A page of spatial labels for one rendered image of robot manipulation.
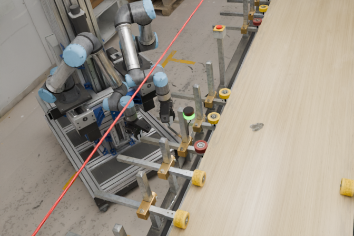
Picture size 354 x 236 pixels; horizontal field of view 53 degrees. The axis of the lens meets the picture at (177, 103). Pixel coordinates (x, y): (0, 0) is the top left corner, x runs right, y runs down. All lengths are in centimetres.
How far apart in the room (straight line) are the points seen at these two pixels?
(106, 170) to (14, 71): 194
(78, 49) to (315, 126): 141
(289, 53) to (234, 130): 90
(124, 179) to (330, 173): 159
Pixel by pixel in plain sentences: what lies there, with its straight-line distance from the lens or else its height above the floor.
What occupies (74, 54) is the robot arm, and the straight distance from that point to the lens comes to 194.
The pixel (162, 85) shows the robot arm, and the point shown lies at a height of 132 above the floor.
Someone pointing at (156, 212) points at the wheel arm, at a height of 96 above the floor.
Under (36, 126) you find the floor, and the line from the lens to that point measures 412.
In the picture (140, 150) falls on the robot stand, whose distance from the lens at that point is 310.
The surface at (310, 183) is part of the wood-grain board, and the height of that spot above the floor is 90.
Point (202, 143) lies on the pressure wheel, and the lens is 211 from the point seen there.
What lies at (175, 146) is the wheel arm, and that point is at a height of 86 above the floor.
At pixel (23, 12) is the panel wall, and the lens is 451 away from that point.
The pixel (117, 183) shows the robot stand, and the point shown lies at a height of 23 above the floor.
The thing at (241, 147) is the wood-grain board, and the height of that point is 90.
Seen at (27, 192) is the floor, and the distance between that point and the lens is 351.
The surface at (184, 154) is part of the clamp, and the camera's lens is 214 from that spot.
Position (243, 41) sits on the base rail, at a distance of 333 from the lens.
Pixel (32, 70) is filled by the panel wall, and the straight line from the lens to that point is 466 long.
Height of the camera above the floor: 246
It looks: 41 degrees down
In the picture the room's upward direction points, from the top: 10 degrees counter-clockwise
